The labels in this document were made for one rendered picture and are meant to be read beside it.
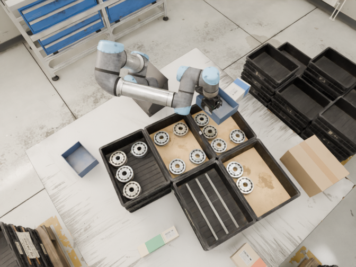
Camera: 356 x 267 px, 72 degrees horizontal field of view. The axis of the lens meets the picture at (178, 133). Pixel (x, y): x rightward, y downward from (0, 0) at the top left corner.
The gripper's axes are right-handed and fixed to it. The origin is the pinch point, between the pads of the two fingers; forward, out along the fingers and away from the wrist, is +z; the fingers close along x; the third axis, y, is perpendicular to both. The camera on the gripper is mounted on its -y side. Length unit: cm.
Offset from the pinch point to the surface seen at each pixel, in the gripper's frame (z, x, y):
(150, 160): 24.0, -43.1, -5.1
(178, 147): 26.2, -23.6, -1.6
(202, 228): 24, -42, 46
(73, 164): 31, -86, -40
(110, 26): 85, 14, -194
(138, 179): 23, -56, 1
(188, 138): 27.4, -14.1, -2.5
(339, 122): 75, 100, 50
